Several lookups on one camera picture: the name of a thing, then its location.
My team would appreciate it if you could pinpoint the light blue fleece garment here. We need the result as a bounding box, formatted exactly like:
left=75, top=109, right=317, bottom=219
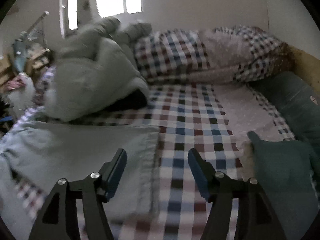
left=1, top=121, right=159, bottom=239

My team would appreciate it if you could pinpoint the teal cartoon cat pillow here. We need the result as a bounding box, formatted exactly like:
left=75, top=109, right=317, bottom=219
left=248, top=72, right=319, bottom=239

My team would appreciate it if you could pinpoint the plaid checkered bed sheet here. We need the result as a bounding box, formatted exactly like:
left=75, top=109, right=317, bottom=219
left=10, top=65, right=297, bottom=240

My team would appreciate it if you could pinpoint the pale green puffer jacket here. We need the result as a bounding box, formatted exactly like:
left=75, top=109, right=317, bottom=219
left=44, top=17, right=152, bottom=122

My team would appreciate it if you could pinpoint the pink cloth item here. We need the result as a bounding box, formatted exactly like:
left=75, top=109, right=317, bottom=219
left=5, top=76, right=26, bottom=91

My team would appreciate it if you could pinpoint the wooden chair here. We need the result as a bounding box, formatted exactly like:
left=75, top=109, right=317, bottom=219
left=25, top=48, right=52, bottom=77

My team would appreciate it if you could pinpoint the teal bag on chair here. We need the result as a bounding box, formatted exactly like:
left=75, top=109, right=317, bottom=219
left=12, top=39, right=28, bottom=73

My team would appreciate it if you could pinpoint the wooden bed side board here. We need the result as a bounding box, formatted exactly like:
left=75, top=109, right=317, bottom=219
left=289, top=46, right=320, bottom=90

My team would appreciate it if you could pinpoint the plaid checkered pillow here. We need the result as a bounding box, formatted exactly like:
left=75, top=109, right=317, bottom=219
left=133, top=25, right=294, bottom=85

